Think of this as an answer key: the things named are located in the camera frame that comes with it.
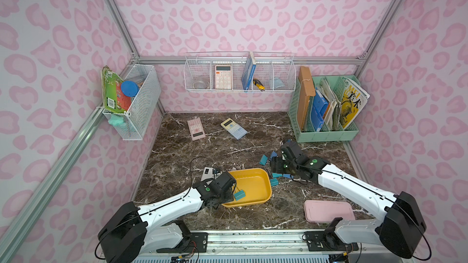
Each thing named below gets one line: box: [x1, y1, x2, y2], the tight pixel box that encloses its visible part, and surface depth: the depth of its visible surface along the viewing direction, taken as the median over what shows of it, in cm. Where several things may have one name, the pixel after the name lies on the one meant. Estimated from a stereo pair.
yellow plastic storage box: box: [221, 168, 273, 209], surface depth 90 cm
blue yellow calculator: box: [219, 117, 248, 141], surface depth 112 cm
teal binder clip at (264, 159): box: [259, 154, 269, 166], surface depth 97 cm
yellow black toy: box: [252, 79, 266, 92], surface depth 94 cm
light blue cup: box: [274, 76, 285, 89], surface depth 103 cm
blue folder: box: [310, 87, 329, 133], surface depth 99 cm
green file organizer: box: [287, 74, 361, 144], surface depth 102 cm
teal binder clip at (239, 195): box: [234, 189, 246, 201], surface depth 86 cm
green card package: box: [101, 65, 133, 113], surface depth 72 cm
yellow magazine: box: [340, 76, 371, 130], surface depth 100 cm
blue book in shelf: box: [241, 51, 257, 92], surface depth 88 cm
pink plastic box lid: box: [303, 199, 356, 224], surface depth 81 cm
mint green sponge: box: [107, 113, 125, 127], surface depth 65 cm
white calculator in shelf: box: [214, 64, 233, 90], surface depth 96 cm
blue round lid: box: [120, 80, 139, 98], surface depth 77 cm
